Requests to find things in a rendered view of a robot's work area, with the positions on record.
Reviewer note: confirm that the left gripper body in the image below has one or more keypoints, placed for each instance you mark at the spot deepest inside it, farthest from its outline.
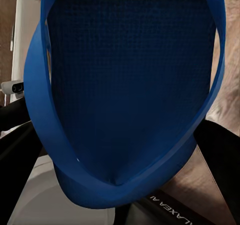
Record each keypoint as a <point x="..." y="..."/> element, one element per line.
<point x="17" y="112"/>

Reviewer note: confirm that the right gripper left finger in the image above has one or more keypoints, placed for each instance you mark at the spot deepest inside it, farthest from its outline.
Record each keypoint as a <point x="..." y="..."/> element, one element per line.
<point x="19" y="151"/>

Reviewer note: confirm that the bed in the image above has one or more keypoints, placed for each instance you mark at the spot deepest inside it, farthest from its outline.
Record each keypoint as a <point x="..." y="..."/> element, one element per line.
<point x="26" y="16"/>

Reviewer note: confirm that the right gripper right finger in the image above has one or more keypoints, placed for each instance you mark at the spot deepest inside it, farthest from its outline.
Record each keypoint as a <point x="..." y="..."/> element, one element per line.
<point x="221" y="150"/>

